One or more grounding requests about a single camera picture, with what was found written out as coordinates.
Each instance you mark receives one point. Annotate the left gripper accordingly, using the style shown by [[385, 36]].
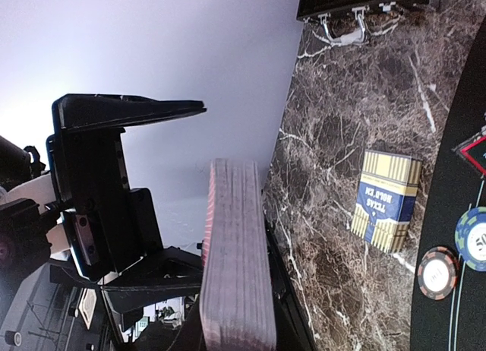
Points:
[[111, 226]]

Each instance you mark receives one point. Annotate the red-backed playing card deck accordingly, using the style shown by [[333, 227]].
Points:
[[236, 298]]

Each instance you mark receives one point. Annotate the red card deck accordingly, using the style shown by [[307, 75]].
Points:
[[385, 202]]

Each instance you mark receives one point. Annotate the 100 chips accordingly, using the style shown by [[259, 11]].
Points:
[[438, 273]]

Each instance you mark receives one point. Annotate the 50 chips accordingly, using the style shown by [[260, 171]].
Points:
[[470, 234]]

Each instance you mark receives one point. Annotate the red triangular all-in marker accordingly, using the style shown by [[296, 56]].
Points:
[[472, 151]]

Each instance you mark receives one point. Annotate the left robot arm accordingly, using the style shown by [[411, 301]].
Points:
[[32, 228]]

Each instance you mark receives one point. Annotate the round black poker mat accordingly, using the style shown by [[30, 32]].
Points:
[[456, 322]]

